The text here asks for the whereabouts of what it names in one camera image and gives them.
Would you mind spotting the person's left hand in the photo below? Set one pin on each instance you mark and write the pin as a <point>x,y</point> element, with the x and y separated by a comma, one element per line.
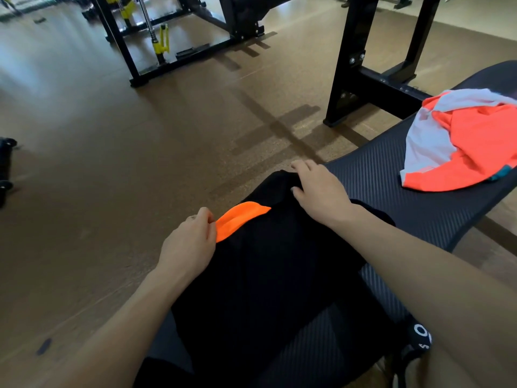
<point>188,250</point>

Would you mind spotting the person's right hand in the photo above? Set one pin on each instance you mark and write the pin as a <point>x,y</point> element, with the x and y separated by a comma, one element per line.
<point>323,197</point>

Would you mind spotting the black orange jacket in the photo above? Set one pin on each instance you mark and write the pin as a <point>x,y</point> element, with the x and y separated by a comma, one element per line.
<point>262,278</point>

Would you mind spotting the orange teal white jersey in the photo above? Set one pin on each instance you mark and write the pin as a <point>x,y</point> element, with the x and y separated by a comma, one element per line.
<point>476,149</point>

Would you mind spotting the person's right forearm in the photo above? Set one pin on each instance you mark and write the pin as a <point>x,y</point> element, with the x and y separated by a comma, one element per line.
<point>436,294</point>

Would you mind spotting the person's left forearm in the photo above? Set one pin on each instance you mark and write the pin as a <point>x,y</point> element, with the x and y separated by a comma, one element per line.
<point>113,339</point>

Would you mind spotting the black ribbed bench pad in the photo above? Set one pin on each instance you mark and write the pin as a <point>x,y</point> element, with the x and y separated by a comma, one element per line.
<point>424,214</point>

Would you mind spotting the black right slipper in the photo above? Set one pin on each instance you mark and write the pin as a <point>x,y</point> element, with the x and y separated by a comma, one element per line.
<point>420,335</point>

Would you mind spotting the black power rack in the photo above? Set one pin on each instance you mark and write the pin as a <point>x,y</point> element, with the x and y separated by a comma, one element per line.
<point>238,20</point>

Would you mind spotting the black wheeled bench base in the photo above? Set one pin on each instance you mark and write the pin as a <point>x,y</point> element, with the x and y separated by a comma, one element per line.
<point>5,165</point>

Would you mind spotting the yellow safety catch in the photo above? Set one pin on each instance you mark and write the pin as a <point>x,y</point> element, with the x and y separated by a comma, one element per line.
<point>161,42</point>

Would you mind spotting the yellow black gym machine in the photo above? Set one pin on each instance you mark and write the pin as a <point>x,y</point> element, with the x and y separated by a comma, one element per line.
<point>127,8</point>

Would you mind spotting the black steel bench frame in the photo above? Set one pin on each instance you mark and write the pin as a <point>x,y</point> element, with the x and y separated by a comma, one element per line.
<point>347,76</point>

